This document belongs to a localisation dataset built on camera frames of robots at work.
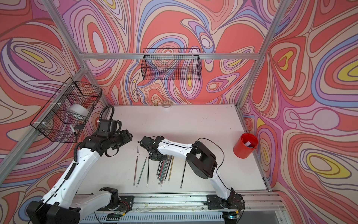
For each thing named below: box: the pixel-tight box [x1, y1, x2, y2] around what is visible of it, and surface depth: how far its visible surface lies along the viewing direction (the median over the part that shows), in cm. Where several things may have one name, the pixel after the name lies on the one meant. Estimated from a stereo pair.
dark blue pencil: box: [146, 158, 150, 188], surface depth 86 cm
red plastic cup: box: [233, 133, 259, 159], surface depth 90 cm
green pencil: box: [136, 156, 148, 188], surface depth 86 cm
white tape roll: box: [67, 103, 90, 118], surface depth 75 cm
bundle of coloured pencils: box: [155, 155, 175, 187], surface depth 86 cm
